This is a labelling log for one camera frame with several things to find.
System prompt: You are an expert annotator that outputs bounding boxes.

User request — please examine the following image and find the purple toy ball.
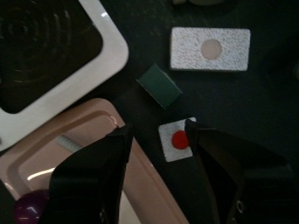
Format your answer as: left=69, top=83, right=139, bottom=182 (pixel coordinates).
left=13, top=189, right=52, bottom=224

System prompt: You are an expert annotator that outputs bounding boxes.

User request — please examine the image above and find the white sushi piece red dot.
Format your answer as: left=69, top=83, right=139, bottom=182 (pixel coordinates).
left=157, top=116, right=197, bottom=163

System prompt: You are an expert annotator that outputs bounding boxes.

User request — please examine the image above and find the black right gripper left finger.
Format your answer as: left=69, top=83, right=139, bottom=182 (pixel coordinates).
left=37, top=123, right=135, bottom=224

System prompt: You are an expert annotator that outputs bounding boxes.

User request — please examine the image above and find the dark green sushi piece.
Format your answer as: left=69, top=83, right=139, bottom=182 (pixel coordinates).
left=135, top=63, right=183, bottom=109

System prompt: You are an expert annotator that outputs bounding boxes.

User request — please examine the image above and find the grey ribbed toy piece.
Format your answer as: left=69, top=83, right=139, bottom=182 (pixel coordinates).
left=54, top=134, right=84, bottom=153

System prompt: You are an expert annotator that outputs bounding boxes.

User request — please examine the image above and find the pink plastic tray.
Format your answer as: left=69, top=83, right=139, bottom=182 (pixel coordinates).
left=0, top=97, right=191, bottom=224

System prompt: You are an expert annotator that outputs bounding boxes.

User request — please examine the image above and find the white sushi piece pale dot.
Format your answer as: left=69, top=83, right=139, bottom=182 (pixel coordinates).
left=168, top=26, right=252, bottom=72

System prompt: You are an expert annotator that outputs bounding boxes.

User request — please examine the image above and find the white toy stove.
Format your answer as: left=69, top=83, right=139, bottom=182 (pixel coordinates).
left=0, top=0, right=129, bottom=152

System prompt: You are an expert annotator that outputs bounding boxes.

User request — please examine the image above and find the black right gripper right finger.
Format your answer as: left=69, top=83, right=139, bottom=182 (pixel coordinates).
left=183, top=118, right=299, bottom=224

